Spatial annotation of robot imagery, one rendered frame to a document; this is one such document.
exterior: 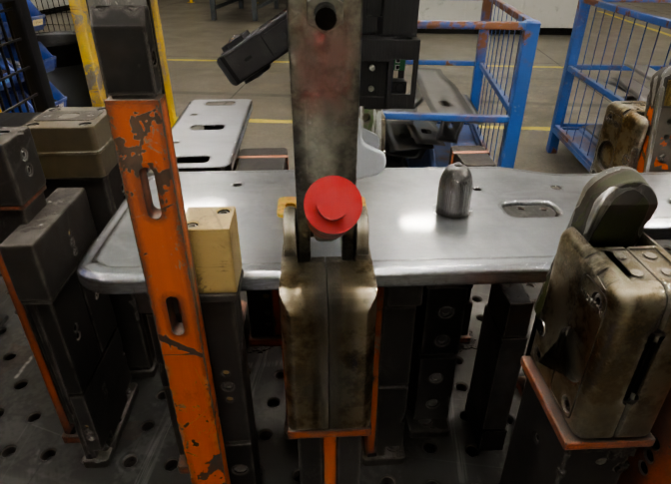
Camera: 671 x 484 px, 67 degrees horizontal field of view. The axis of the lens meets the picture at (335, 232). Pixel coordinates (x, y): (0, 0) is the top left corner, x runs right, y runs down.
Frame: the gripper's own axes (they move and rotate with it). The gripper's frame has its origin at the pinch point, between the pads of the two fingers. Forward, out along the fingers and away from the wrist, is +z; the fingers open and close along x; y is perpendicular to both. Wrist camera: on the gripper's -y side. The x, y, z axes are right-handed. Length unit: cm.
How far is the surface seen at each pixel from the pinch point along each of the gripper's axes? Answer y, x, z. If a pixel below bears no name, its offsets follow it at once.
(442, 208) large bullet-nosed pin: 11.3, -0.9, 1.5
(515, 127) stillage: 88, 167, 48
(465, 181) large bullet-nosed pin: 13.0, -1.3, -1.4
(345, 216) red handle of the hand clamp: 0.2, -26.4, -11.2
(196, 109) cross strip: -18.6, 35.3, 2.9
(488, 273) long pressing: 12.9, -10.5, 2.5
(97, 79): -112, 233, 45
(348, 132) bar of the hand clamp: 1.0, -16.2, -11.0
